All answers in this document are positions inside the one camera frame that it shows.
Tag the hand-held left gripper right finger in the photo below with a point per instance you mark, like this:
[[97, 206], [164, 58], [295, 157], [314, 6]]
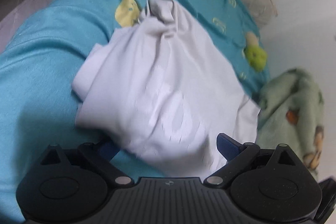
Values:
[[225, 146]]

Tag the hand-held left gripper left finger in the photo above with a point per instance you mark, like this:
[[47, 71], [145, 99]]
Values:
[[107, 149]]

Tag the white shirt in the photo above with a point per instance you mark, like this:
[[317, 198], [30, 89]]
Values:
[[162, 82]]

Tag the green printed fleece blanket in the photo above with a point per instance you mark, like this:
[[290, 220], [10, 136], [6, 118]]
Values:
[[288, 98]]

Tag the green and beige plush toy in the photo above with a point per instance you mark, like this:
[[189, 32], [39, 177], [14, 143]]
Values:
[[256, 57]]

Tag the teal printed bed sheet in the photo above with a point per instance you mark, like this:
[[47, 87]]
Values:
[[39, 69]]

